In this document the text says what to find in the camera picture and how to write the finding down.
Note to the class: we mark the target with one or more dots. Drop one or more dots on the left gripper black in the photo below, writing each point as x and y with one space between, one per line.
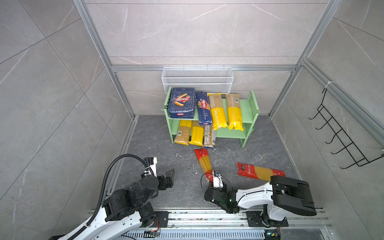
164 186

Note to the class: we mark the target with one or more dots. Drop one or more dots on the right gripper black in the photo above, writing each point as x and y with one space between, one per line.
224 190

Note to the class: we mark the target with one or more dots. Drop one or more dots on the red spaghetti bag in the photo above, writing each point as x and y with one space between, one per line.
259 173
205 163

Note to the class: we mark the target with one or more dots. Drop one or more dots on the large yellow spaghetti bag front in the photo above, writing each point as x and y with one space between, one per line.
197 134

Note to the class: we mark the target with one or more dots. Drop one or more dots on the clear white-label spaghetti bag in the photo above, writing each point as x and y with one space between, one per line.
209 137

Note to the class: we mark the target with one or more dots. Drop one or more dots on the blue Barilla spaghetti box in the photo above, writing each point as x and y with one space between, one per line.
204 109

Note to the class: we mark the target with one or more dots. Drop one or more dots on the blue Barilla rigatoni box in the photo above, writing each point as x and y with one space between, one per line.
182 103

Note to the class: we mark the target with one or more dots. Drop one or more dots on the yellow spaghetti bag with lettering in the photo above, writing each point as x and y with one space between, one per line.
217 112

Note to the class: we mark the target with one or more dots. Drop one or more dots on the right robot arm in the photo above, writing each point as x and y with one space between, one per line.
278 197

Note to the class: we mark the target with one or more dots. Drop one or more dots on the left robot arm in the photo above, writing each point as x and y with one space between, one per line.
124 210

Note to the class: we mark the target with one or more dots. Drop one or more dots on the green wooden two-tier shelf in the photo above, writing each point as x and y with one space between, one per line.
250 112

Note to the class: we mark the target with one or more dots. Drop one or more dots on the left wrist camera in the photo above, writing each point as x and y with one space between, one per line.
152 166

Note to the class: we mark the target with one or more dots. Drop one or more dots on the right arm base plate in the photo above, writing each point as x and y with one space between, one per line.
259 219

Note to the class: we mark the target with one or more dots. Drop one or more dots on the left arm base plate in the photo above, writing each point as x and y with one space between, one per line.
156 219

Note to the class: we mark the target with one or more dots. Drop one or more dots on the white wire mesh basket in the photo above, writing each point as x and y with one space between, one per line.
209 79

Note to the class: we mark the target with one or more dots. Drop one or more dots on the black wire hook rack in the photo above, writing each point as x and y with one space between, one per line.
339 133

